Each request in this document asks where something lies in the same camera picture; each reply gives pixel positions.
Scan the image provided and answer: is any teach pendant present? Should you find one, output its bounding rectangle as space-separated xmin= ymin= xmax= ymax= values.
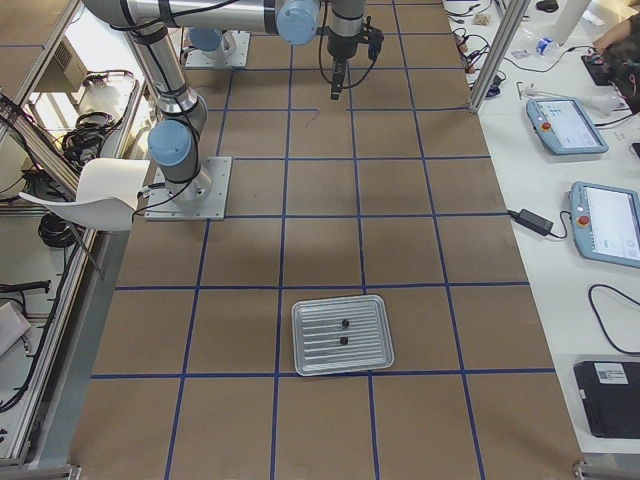
xmin=525 ymin=98 xmax=609 ymax=156
xmin=568 ymin=182 xmax=639 ymax=268

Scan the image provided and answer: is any aluminium frame post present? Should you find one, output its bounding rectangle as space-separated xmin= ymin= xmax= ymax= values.
xmin=468 ymin=0 xmax=530 ymax=113

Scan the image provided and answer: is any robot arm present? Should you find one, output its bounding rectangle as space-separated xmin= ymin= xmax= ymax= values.
xmin=83 ymin=1 xmax=320 ymax=203
xmin=173 ymin=1 xmax=373 ymax=100

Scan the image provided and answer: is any black power adapter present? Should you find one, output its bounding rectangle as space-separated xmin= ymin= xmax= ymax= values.
xmin=507 ymin=209 xmax=553 ymax=236

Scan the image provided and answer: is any black looped cable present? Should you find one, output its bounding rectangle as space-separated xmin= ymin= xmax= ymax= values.
xmin=588 ymin=283 xmax=640 ymax=357

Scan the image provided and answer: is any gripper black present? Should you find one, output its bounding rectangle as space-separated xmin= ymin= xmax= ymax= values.
xmin=327 ymin=30 xmax=358 ymax=100

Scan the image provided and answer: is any silver ribbed metal tray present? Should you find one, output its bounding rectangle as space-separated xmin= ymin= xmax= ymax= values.
xmin=291 ymin=294 xmax=395 ymax=377

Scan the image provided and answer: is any teach pendant far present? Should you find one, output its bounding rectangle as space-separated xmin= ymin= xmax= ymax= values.
xmin=525 ymin=98 xmax=609 ymax=156

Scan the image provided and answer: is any black box device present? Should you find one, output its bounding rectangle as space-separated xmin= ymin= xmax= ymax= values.
xmin=573 ymin=361 xmax=639 ymax=440

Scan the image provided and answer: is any teach pendant near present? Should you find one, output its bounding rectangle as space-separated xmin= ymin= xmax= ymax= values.
xmin=568 ymin=182 xmax=639 ymax=268

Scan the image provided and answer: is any white plastic chair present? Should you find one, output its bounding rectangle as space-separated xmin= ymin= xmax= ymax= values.
xmin=18 ymin=157 xmax=151 ymax=280

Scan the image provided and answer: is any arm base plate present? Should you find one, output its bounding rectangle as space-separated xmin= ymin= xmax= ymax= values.
xmin=184 ymin=28 xmax=250 ymax=70
xmin=143 ymin=157 xmax=232 ymax=221

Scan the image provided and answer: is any person at desk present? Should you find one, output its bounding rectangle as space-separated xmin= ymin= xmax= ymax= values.
xmin=593 ymin=13 xmax=639 ymax=114

